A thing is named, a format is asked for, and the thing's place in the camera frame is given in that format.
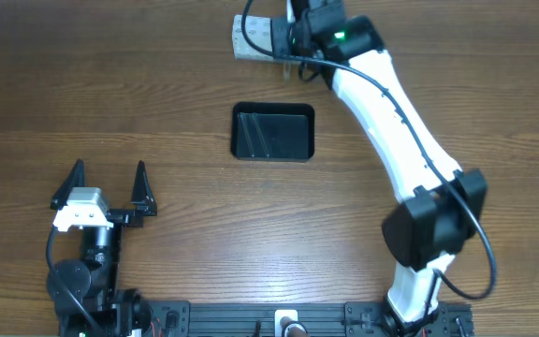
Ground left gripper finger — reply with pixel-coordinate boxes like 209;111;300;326
130;160;158;217
49;158;86;211

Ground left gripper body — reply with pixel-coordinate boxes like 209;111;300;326
107;209;145;229

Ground black tray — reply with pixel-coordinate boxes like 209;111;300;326
230;101;316;164

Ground white test tube rack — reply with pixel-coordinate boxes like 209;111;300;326
231;13;299;66

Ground black cable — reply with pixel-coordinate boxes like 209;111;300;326
44;224;107;337
240;0;499;300

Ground mounting rail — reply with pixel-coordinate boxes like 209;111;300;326
58;299;475;337

